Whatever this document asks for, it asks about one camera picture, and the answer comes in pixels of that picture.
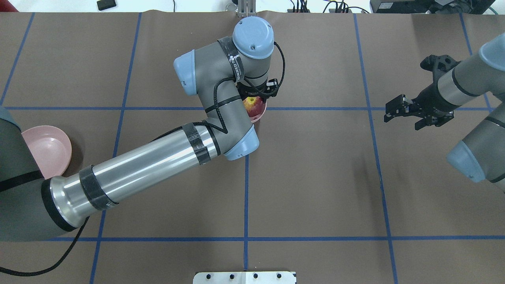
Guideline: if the small black square device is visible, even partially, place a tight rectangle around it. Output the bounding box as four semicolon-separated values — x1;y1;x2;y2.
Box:
96;0;117;11

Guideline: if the aluminium frame post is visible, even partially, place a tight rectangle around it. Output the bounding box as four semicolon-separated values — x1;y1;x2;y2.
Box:
233;0;256;18

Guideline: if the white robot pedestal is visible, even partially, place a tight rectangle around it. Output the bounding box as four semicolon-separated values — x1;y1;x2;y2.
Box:
193;271;297;284

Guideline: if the brown paper table cover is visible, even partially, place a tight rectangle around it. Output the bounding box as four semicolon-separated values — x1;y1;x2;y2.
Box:
1;11;504;284

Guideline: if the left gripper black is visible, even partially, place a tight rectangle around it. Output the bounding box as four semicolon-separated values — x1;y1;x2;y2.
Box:
238;79;273;98

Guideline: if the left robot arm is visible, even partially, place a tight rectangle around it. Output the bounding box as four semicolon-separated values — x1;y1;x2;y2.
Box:
0;16;280;241

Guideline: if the red apple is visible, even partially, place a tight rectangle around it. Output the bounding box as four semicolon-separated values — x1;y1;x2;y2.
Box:
243;96;265;118

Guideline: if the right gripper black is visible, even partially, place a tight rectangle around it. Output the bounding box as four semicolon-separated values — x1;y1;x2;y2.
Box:
383;82;456;131

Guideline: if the pink bowl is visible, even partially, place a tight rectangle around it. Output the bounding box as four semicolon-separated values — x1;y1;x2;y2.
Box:
248;99;267;123

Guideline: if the pink plate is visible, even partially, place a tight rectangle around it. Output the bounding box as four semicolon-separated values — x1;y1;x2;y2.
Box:
21;125;72;179

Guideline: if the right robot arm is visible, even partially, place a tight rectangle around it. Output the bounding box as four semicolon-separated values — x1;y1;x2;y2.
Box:
383;34;505;192

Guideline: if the right arm camera mount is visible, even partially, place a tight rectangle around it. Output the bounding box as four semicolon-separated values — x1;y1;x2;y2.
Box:
420;54;461;82

